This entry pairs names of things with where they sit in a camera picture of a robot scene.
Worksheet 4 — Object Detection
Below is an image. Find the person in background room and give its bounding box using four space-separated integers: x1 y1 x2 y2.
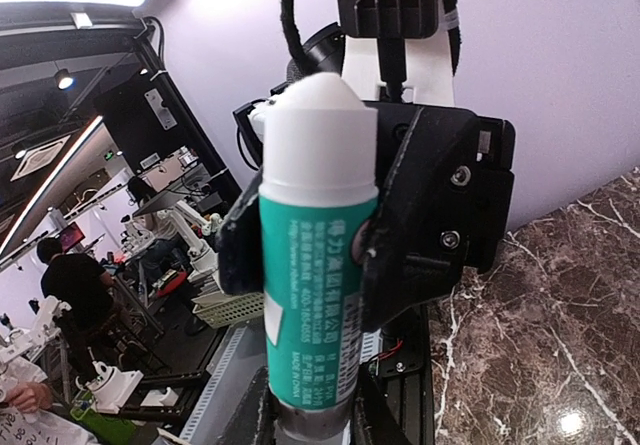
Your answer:
36 238 120 332

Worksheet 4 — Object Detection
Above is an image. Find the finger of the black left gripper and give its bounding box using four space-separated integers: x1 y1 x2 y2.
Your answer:
361 106 478 332
214 169 264 295

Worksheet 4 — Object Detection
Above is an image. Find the white plastic basket background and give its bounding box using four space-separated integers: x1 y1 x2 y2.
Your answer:
193 291 264 329

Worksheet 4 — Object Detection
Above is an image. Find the white green glue stick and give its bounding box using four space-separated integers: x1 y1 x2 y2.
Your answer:
259 72 378 443

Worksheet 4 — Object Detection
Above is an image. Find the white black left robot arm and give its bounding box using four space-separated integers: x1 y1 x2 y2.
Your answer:
216 0 515 343

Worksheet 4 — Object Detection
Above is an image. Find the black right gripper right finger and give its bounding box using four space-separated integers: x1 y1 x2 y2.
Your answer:
352 365 410 445

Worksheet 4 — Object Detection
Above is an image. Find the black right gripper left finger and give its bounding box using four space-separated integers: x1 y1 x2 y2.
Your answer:
217 367 275 445

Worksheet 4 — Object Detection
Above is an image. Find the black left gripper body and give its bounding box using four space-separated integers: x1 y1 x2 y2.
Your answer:
366 101 515 272

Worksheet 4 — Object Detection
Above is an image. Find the white slotted cable duct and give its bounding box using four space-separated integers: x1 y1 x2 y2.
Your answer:
179 326 247 443

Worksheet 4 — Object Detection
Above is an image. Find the black front table rail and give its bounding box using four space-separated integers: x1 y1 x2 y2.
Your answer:
370 305 435 445

